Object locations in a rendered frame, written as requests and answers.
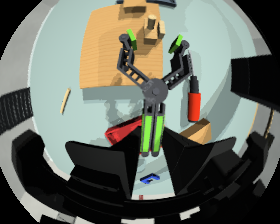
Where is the red shallow tray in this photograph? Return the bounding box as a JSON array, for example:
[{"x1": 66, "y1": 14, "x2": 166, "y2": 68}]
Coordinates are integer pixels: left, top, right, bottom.
[{"x1": 105, "y1": 115, "x2": 141, "y2": 145}]

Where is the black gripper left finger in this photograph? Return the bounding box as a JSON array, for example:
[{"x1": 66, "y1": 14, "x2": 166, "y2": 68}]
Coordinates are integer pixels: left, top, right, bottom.
[{"x1": 65, "y1": 126, "x2": 142, "y2": 199}]

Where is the blue c-shaped clamp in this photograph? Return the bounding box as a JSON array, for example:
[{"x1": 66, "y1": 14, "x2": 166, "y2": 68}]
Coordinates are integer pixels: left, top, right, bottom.
[{"x1": 140, "y1": 173, "x2": 160, "y2": 184}]

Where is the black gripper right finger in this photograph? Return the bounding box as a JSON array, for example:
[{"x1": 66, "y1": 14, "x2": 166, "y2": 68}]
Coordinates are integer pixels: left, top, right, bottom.
[{"x1": 161, "y1": 126, "x2": 236, "y2": 196}]

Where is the wooden dowel pin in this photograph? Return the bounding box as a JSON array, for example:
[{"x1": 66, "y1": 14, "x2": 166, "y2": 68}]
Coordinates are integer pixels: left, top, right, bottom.
[{"x1": 147, "y1": 15, "x2": 157, "y2": 30}]

